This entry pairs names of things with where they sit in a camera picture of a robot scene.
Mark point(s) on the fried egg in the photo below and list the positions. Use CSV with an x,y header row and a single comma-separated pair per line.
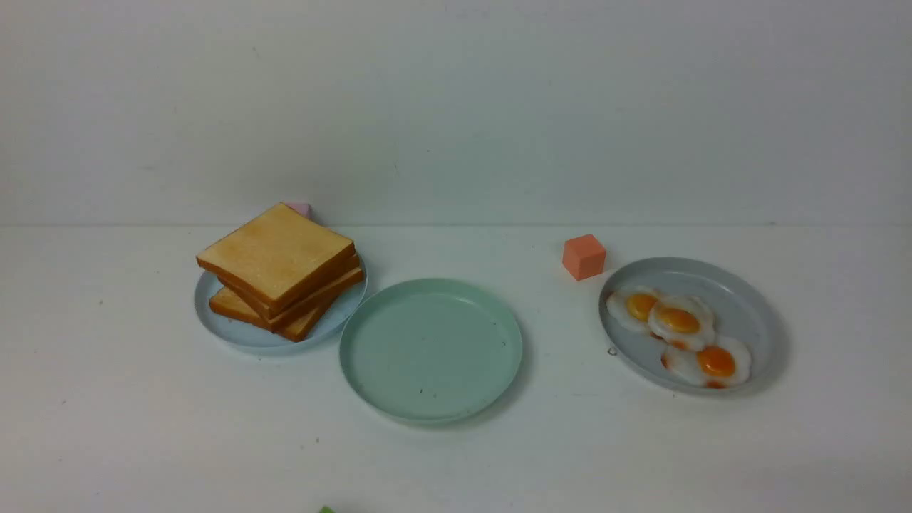
x,y
723,365
631,306
683,322

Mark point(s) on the green center plate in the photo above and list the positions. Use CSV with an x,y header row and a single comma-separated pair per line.
x,y
431,351

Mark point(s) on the orange cube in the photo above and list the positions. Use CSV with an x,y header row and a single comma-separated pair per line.
x,y
584,257

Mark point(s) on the light blue bread plate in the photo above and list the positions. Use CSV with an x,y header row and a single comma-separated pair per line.
x,y
250,339

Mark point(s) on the pink cube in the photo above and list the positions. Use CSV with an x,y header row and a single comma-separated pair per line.
x,y
302,208

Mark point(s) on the grey egg plate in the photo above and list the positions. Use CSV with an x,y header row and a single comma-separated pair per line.
x,y
741,311

